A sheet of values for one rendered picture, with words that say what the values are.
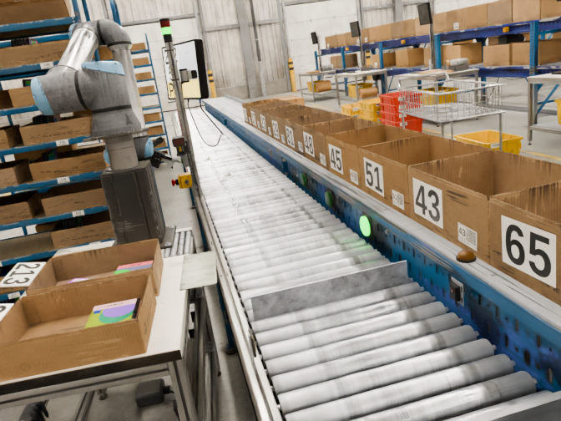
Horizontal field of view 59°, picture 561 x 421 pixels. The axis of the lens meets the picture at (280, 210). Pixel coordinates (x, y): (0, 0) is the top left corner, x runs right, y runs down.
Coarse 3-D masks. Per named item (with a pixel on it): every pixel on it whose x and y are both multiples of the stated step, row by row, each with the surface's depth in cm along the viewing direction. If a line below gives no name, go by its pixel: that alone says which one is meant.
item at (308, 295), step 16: (352, 272) 140; (368, 272) 141; (384, 272) 142; (400, 272) 144; (288, 288) 137; (304, 288) 138; (320, 288) 139; (336, 288) 140; (352, 288) 141; (368, 288) 142; (384, 288) 144; (256, 304) 136; (272, 304) 137; (288, 304) 138; (304, 304) 139; (320, 304) 140
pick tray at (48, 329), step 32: (96, 288) 149; (128, 288) 150; (32, 320) 148; (64, 320) 148; (128, 320) 123; (0, 352) 121; (32, 352) 122; (64, 352) 123; (96, 352) 124; (128, 352) 125
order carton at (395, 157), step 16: (384, 144) 187; (400, 144) 189; (416, 144) 190; (432, 144) 189; (448, 144) 178; (464, 144) 168; (384, 160) 164; (400, 160) 191; (416, 160) 192; (432, 160) 191; (384, 176) 167; (400, 176) 155; (368, 192) 184; (384, 192) 169; (400, 192) 157; (400, 208) 160
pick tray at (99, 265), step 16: (64, 256) 177; (80, 256) 178; (96, 256) 179; (112, 256) 180; (128, 256) 181; (144, 256) 182; (160, 256) 178; (48, 272) 172; (64, 272) 178; (80, 272) 179; (96, 272) 180; (112, 272) 179; (128, 272) 153; (144, 272) 154; (160, 272) 170; (32, 288) 155; (48, 288) 151; (64, 288) 151
